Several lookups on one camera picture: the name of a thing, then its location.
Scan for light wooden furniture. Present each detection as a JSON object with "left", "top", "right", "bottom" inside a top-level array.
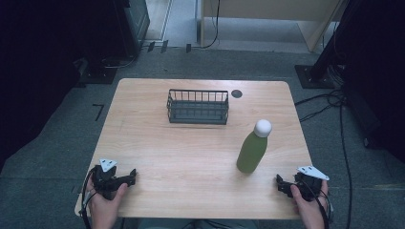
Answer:
[{"left": 200, "top": 0, "right": 349, "bottom": 53}]

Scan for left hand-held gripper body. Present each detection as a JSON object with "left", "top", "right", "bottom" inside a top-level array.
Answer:
[{"left": 91, "top": 157, "right": 132, "bottom": 201}]

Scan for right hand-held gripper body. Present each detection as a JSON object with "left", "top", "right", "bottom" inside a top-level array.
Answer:
[{"left": 288, "top": 165, "right": 330, "bottom": 202}]

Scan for black tape corner mark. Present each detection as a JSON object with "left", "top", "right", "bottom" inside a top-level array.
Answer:
[{"left": 92, "top": 103, "right": 105, "bottom": 122}]

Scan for grey looped cable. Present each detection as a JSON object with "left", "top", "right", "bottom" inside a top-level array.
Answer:
[{"left": 100, "top": 54, "right": 139, "bottom": 70}]

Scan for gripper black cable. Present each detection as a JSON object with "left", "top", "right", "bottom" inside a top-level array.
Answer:
[
  {"left": 313, "top": 187, "right": 334, "bottom": 229},
  {"left": 78, "top": 166, "right": 97, "bottom": 229}
]

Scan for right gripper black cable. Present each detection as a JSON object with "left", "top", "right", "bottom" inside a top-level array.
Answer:
[{"left": 313, "top": 187, "right": 334, "bottom": 229}]

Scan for person's left hand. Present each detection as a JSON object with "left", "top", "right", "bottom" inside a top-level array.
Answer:
[{"left": 87, "top": 177, "right": 129, "bottom": 229}]

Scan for black stand with base plate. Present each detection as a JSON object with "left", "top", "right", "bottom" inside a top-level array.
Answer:
[{"left": 293, "top": 0, "right": 362, "bottom": 90}]

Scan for person's right hand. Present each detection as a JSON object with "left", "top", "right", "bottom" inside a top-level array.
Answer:
[{"left": 289, "top": 179, "right": 330, "bottom": 229}]

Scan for black floor cables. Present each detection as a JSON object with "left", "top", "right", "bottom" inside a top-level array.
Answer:
[{"left": 294, "top": 88, "right": 353, "bottom": 229}]

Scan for black hanging cable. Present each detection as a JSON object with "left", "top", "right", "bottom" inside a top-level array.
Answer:
[{"left": 202, "top": 0, "right": 222, "bottom": 50}]

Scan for green bottle with white cap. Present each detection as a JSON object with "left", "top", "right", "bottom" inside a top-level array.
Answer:
[{"left": 236, "top": 118, "right": 273, "bottom": 175}]

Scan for dark wire basket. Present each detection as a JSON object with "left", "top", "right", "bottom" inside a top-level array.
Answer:
[{"left": 166, "top": 88, "right": 230, "bottom": 126}]

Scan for black floor plate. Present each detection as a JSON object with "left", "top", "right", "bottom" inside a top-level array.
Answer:
[{"left": 75, "top": 65, "right": 118, "bottom": 86}]

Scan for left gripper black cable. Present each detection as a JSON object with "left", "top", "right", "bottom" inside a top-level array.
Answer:
[{"left": 78, "top": 166, "right": 97, "bottom": 229}]

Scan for dark cabinet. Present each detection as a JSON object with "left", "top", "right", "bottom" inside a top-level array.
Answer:
[{"left": 113, "top": 0, "right": 151, "bottom": 59}]

